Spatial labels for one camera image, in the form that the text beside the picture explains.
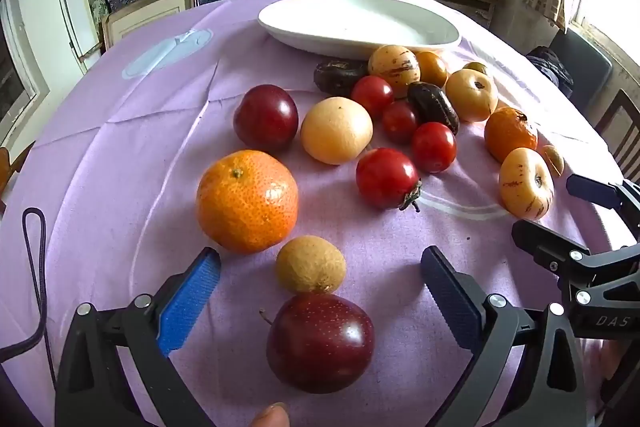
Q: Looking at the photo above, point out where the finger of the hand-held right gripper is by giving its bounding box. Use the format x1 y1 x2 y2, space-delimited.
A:
566 173 640 238
511 219 592 281

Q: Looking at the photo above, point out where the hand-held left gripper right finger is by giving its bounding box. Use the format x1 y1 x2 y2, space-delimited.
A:
420 246 588 427

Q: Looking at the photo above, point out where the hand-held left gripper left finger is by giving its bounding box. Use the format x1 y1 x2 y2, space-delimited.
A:
54 247 222 427

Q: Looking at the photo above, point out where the pale yellow pepino melon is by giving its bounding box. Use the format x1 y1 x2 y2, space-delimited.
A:
498 148 555 221
445 69 499 122

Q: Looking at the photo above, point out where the small orange mandarin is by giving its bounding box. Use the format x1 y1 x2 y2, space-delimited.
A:
484 107 539 164

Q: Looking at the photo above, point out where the large orange mandarin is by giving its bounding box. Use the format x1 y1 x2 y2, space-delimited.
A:
195 149 300 255

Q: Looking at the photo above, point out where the dark red plum with stem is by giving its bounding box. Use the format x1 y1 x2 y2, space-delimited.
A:
259 292 376 394

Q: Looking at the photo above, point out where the red tomato with stem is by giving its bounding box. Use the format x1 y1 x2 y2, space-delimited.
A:
356 148 423 212

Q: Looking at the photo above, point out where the dark purple pepino melon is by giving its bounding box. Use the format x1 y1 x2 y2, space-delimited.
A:
406 82 460 135
313 59 371 98

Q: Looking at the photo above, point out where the pale yellow round pear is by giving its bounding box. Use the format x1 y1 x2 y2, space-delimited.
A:
300 97 374 166

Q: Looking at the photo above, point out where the orange tomato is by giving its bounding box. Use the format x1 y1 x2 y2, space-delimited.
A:
415 51 449 88

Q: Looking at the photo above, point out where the striped yellow pepino melon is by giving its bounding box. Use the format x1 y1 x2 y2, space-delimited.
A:
368 45 421 98

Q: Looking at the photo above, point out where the white oval plate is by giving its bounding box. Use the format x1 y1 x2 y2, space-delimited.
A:
257 0 462 60

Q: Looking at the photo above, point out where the person's right hand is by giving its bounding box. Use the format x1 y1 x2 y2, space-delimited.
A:
592 339 640 408

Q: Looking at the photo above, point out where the person's left hand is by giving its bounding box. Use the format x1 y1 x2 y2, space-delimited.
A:
250 402 291 427

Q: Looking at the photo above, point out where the grey chair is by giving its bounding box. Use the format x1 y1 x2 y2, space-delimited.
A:
547 27 613 108

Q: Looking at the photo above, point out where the dark jacket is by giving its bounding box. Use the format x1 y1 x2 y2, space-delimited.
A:
525 47 573 95

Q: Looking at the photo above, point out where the purple printed tablecloth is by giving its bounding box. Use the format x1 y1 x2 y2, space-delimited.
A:
0 0 636 427

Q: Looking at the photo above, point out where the white leaning board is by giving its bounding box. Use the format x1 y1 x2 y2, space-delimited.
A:
52 0 101 72

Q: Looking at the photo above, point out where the black cable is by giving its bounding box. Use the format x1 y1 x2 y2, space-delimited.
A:
0 207 58 388

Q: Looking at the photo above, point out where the cardboard picture frame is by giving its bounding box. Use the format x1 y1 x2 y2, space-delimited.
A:
102 0 196 50

